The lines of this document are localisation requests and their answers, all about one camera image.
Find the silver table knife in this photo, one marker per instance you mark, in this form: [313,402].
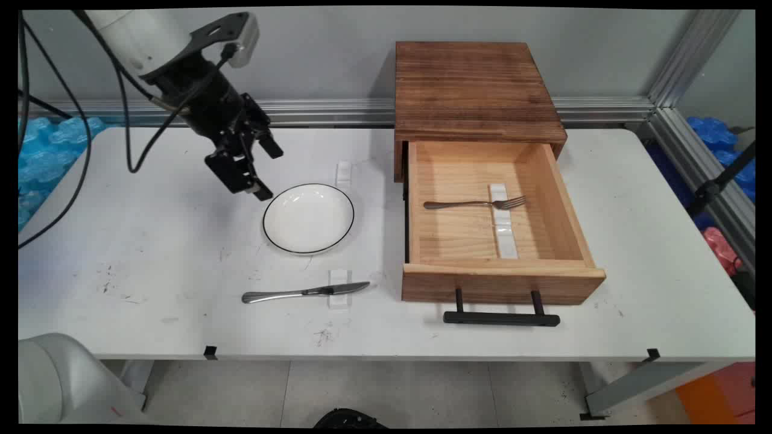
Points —
[283,295]

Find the small white cutlery rest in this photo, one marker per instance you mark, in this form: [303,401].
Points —
[344,173]
[339,276]

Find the black tripod stand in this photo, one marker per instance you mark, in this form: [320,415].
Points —
[715,185]

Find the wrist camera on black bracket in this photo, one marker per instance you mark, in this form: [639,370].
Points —
[238,42]

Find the long white cutlery rest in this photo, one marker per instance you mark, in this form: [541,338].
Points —
[505,238]

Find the light wooden drawer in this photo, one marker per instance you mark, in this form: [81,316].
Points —
[500,283]

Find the dark wooden cabinet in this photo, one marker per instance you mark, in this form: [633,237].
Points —
[476,84]

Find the black object on floor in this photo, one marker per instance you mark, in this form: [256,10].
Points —
[350,419]

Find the orange box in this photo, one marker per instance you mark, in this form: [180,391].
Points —
[718,398]

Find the black table edge clip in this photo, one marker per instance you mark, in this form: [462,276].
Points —
[210,353]
[652,355]

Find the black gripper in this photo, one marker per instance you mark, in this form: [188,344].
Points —
[208,102]

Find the grey table leg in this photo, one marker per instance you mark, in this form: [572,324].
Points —
[639,386]

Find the silver fork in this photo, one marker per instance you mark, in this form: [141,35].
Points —
[458,204]

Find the blue bubble wrap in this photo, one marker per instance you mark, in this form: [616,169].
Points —
[715,132]
[48,157]

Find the horizontal aluminium frame rail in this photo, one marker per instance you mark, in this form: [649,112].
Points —
[338,111]

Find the red plastic bag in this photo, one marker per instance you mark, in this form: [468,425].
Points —
[721,247]

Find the upright aluminium frame post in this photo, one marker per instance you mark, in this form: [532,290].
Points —
[693,57]

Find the side aluminium frame rail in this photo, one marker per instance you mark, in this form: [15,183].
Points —
[693,157]

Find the white plate with black rim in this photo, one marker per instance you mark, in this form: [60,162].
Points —
[307,218]

